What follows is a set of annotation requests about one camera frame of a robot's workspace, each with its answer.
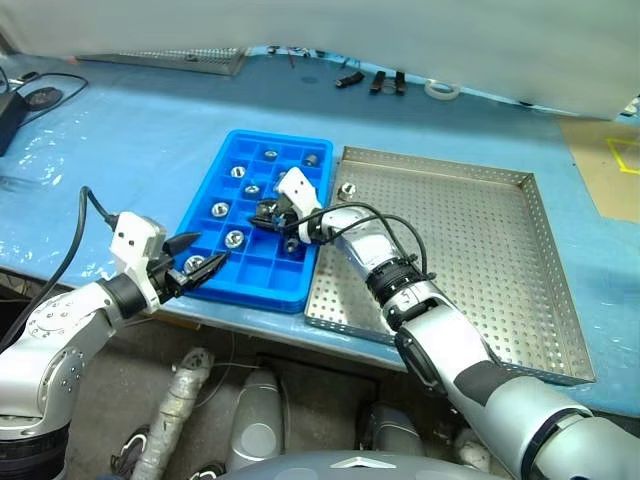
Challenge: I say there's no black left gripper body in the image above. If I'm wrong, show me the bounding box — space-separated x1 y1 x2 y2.
148 251 190 305

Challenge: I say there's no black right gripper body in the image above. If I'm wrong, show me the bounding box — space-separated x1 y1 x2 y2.
272 194 304 236

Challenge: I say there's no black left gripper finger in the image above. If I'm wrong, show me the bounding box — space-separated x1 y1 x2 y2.
169 252 231 294
162 231 204 259

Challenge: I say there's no blue compartment tray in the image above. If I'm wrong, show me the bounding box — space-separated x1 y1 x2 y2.
172 128 335 315

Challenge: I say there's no long perforated steel tray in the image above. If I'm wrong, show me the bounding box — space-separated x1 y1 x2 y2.
74 47 249 77

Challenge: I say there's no wrapped table leg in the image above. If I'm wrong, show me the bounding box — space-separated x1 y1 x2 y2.
132 347 216 480
457 427 494 474

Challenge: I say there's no grey robot leg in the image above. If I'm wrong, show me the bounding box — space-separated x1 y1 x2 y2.
357 404 426 457
227 369 286 471

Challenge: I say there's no black sneaker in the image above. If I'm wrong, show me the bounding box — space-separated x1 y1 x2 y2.
109 424 151 475

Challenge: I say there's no white tape roll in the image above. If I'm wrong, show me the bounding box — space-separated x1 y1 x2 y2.
424 79 462 101

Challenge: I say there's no white backdrop sheet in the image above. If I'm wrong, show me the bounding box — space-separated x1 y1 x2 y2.
0 0 640 121

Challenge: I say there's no black round disc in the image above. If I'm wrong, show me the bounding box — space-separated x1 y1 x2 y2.
24 85 64 109

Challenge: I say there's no black power adapter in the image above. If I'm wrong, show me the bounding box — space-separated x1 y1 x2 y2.
0 92 27 157

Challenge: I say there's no grey robot torso front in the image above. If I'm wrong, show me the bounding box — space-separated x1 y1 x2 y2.
224 447 481 480

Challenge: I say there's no brown cardboard sheet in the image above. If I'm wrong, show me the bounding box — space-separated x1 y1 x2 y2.
559 117 640 224

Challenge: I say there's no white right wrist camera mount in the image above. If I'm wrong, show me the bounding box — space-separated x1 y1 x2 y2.
276 168 324 241

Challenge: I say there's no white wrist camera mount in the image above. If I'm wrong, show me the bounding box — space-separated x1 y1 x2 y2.
276 168 324 241
109 212 169 306

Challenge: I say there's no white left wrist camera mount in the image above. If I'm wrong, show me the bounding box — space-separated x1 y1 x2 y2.
109 212 169 306

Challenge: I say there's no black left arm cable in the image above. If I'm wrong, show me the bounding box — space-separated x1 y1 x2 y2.
0 185 121 351

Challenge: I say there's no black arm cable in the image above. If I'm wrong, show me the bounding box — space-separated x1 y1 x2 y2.
0 185 121 351
307 202 436 284

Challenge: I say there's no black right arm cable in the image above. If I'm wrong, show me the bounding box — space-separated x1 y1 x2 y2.
307 202 436 284

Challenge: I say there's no black adapter cable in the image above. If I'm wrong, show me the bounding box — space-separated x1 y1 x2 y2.
0 64 90 132

